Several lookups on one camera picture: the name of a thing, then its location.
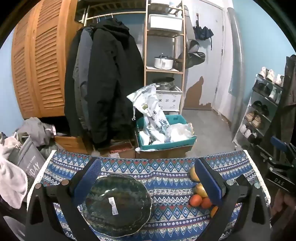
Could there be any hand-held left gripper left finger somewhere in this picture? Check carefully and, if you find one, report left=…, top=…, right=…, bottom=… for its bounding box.
left=25, top=158, right=102, bottom=241

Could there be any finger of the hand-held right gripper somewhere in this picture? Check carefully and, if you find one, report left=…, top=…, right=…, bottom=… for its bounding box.
left=257, top=146, right=294, bottom=171
left=270, top=136, right=296, bottom=158

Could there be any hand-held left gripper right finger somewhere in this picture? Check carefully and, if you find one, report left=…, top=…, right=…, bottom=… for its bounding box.
left=195, top=158, right=271, bottom=241

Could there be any yellow green apple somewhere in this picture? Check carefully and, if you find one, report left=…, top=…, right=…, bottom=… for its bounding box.
left=190, top=166, right=201, bottom=182
left=194, top=183, right=208, bottom=198

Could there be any small tangerine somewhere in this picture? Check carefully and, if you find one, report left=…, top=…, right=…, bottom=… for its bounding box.
left=201, top=197, right=213, bottom=209

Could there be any dark green glass plate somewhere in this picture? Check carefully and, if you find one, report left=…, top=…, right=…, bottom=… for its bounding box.
left=85, top=174, right=152, bottom=237

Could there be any person's right hand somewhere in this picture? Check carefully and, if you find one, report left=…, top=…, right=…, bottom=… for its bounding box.
left=272, top=189, right=296, bottom=223

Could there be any group of shoes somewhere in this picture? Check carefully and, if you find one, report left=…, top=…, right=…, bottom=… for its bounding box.
left=239, top=67, right=285, bottom=143

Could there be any red printed cardboard box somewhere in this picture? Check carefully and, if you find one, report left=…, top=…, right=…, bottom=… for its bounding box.
left=108, top=141, right=136, bottom=158

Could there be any blue patterned tablecloth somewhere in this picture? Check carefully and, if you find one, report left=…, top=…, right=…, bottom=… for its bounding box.
left=26, top=149, right=271, bottom=241

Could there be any dark hanging coat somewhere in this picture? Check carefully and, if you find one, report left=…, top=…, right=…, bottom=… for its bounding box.
left=282, top=55, right=296, bottom=139

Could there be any shoe rack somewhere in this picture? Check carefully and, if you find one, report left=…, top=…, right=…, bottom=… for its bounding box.
left=232, top=74, right=285, bottom=149

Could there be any brown cardboard box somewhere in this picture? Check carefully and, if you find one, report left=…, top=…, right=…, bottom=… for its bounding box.
left=135, top=145, right=195, bottom=159

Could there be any clear plastic bag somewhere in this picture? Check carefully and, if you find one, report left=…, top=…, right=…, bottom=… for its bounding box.
left=165, top=123, right=195, bottom=142

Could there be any teal plastic basket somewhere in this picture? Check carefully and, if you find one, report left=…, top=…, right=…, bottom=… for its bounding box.
left=136, top=115, right=197, bottom=151

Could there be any grey printed laundry bag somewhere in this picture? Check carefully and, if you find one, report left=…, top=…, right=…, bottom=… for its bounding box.
left=8, top=136, right=47, bottom=184

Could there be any grey clothing pile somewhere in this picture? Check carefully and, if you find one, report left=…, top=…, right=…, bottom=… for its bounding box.
left=17, top=116, right=56, bottom=147

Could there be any black coat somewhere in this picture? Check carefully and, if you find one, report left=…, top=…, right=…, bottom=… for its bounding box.
left=64, top=35, right=81, bottom=137

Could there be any silver rolled mat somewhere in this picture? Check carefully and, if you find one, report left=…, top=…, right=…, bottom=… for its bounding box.
left=227, top=7, right=246, bottom=138

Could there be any white patterned plastic basket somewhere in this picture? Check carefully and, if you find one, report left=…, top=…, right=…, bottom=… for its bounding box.
left=156, top=87, right=184, bottom=112

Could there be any white printed rice bag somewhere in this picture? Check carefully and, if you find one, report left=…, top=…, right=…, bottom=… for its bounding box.
left=127, top=84, right=170, bottom=142

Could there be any black hooded jacket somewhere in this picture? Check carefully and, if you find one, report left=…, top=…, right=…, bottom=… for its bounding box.
left=89, top=17, right=145, bottom=149

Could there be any white door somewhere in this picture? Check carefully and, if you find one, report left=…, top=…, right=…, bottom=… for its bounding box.
left=203, top=0, right=232, bottom=117

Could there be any steel pot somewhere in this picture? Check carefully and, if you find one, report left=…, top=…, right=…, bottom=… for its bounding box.
left=156, top=77, right=175, bottom=91

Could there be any grey jacket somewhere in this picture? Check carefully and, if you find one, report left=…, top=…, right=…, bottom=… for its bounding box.
left=72, top=27, right=94, bottom=130

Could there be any olive hanging bag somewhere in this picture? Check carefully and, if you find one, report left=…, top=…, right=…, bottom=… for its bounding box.
left=184, top=39, right=206, bottom=69

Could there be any wooden louvered closet door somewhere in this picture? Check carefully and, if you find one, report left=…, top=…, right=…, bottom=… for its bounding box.
left=11, top=0, right=80, bottom=120

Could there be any white cooking pot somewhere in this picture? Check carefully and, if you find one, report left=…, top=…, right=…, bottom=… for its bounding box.
left=154, top=55, right=174, bottom=70

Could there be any dark folded umbrella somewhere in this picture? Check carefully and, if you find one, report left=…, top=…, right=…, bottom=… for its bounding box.
left=193, top=25, right=214, bottom=41

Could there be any wooden shelf rack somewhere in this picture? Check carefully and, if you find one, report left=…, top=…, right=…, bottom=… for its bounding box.
left=144, top=0, right=186, bottom=115

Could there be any white storage box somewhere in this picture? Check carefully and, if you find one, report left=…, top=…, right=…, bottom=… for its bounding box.
left=149, top=14, right=183, bottom=32

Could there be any white clothes rail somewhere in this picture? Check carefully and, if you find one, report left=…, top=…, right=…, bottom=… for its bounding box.
left=84, top=10, right=147, bottom=26

